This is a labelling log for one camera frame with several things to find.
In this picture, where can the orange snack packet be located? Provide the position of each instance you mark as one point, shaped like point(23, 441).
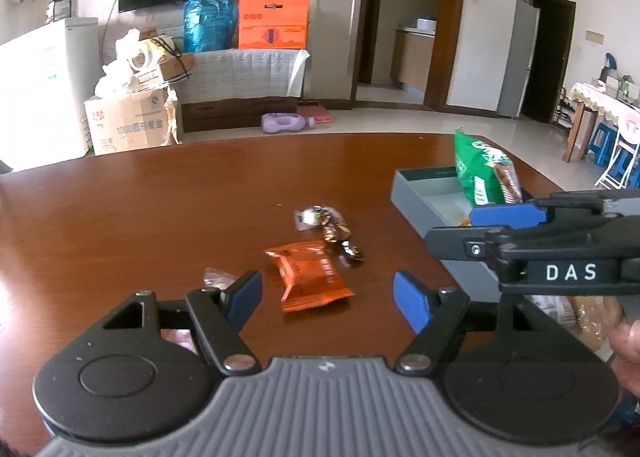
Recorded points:
point(307, 274)

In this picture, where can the red packet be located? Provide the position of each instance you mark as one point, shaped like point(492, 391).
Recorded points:
point(177, 341)

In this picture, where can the blue plastic bag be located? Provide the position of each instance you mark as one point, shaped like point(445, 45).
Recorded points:
point(210, 19)

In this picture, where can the pink flat item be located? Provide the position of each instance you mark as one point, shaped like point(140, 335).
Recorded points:
point(315, 113)

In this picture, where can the dark candy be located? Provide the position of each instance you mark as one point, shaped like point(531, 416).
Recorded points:
point(342, 239)

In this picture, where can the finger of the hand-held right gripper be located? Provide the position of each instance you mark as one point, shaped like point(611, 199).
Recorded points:
point(505, 215)
point(455, 243)

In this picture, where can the green bottle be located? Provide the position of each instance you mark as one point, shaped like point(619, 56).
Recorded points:
point(624, 86)

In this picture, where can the blue plastic stool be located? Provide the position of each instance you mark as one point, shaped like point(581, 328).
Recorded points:
point(601, 144)
point(631, 167)

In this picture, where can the small cardboard box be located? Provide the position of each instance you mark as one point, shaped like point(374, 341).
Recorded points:
point(172, 64)

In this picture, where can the white cabinet cloth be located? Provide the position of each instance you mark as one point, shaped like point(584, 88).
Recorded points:
point(240, 74)

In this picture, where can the blue item on dining table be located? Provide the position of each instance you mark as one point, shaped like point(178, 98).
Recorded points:
point(608, 67)

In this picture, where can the green snack bag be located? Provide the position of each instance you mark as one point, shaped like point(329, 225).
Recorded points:
point(475, 172)

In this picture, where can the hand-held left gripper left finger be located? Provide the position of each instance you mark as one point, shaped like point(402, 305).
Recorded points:
point(245, 294)

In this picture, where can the white plastic bag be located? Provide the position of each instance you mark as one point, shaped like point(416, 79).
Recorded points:
point(117, 72)

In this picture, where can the beige wall panel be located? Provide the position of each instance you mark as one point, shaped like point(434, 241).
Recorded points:
point(595, 36)

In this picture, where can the large cardboard box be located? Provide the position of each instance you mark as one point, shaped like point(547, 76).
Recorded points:
point(130, 124)

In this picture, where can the wooden kitchen cabinet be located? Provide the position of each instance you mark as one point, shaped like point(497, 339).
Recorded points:
point(412, 62)

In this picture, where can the person's right hand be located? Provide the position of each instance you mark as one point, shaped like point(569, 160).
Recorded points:
point(627, 352)

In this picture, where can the white chest freezer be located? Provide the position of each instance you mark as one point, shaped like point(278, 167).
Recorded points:
point(45, 92)

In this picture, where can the shoe rack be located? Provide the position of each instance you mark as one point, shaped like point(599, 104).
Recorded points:
point(562, 107)

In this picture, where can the white pot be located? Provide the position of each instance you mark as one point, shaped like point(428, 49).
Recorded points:
point(426, 24)

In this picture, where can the orange carton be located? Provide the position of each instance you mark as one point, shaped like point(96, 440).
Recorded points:
point(272, 19)

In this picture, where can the white folding chair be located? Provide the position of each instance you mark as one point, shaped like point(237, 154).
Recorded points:
point(629, 129)

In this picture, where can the dining table with tablecloth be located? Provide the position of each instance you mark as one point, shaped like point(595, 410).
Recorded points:
point(600, 99)

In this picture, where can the brown snack packet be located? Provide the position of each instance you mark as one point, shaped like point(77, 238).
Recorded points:
point(510, 182)

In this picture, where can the dark wooden television cabinet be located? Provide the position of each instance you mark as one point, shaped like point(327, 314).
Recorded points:
point(235, 114)

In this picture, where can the clear pastry packet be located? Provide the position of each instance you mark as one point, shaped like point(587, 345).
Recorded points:
point(575, 322)

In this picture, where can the purple detergent bottle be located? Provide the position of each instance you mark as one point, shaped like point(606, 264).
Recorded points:
point(282, 123)

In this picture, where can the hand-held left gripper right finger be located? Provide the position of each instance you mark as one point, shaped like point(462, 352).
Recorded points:
point(411, 299)

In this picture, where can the grey cardboard box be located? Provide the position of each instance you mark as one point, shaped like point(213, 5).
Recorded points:
point(415, 192)

